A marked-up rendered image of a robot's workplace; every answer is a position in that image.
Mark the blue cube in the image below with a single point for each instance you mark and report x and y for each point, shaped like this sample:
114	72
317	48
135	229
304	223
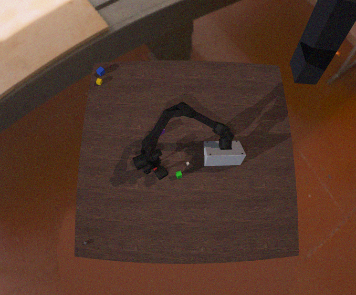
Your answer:
100	71

